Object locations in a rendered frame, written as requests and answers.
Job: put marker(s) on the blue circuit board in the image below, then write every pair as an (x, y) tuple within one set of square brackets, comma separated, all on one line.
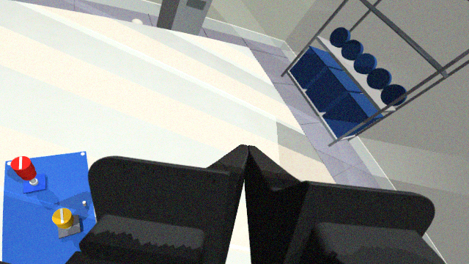
[(47, 208)]

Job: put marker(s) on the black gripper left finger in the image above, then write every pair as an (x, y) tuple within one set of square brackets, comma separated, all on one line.
[(174, 194)]

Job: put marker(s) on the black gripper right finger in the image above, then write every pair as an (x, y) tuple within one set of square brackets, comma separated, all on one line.
[(282, 210)]

